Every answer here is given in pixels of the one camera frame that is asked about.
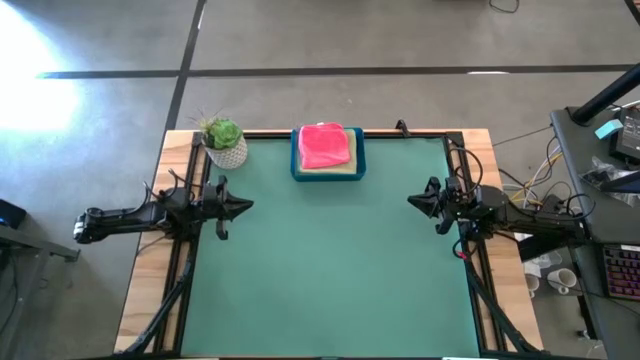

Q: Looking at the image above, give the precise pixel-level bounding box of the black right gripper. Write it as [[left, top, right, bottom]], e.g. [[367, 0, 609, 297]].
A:
[[406, 175, 472, 236]]

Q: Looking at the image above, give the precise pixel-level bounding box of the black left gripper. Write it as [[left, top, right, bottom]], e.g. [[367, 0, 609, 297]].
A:
[[199, 174, 256, 242]]

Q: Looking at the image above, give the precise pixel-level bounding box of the pale green teal-edged towel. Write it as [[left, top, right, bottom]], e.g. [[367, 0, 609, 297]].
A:
[[293, 128, 360, 177]]

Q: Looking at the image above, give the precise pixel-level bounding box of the pink microfiber towel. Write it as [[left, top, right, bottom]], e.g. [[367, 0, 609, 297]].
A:
[[297, 122, 352, 171]]

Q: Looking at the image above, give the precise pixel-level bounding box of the succulent in patterned white pot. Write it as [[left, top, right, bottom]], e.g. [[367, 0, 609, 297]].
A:
[[192, 112, 250, 170]]

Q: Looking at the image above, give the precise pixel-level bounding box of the blue plastic bin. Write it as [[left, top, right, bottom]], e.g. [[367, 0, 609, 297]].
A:
[[289, 126, 367, 183]]

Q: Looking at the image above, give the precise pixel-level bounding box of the green table mat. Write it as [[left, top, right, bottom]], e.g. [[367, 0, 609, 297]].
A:
[[180, 137, 482, 359]]

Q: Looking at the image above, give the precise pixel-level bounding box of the black flat bar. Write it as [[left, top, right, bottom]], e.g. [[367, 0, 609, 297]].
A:
[[516, 234, 592, 263]]

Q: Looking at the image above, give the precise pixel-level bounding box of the black power adapter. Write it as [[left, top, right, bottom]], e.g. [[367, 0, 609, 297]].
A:
[[541, 193, 567, 215]]

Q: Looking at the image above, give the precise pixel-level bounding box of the white mug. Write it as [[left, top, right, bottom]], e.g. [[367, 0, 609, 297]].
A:
[[546, 267, 578, 296]]

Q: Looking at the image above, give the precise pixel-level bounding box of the grey side desk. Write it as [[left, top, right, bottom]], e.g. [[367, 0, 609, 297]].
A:
[[549, 104, 640, 360]]

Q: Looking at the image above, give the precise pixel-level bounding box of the clear plastic bag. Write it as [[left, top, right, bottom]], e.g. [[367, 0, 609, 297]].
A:
[[579, 155, 640, 209]]

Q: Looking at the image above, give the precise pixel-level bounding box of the light blue small box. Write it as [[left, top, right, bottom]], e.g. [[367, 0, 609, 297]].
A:
[[593, 118, 624, 141]]

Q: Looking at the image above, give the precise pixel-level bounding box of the black furniture base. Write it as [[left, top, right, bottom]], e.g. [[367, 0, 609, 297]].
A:
[[0, 198, 82, 360]]

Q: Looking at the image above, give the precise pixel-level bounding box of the black keyboard blue backlight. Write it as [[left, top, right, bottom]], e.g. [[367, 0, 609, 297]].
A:
[[601, 243, 640, 302]]

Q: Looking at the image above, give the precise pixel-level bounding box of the black electronic device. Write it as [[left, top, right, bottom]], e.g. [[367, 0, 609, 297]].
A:
[[608, 105, 640, 165]]

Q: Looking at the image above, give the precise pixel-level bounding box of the black pole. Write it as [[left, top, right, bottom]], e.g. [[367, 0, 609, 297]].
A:
[[571, 62, 640, 127]]

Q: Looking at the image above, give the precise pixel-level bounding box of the black box blue light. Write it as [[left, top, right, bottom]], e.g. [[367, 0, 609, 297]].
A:
[[0, 198, 29, 231]]

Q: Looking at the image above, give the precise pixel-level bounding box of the black right camera cable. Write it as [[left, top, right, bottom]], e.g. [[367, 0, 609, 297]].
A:
[[447, 145, 485, 197]]

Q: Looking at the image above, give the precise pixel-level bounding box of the black camera cable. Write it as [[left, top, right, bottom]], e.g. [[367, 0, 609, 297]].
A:
[[447, 145, 485, 197], [141, 168, 194, 204]]

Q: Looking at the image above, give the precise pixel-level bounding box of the black left camera cable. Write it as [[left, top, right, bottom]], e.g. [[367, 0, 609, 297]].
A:
[[141, 168, 194, 204]]

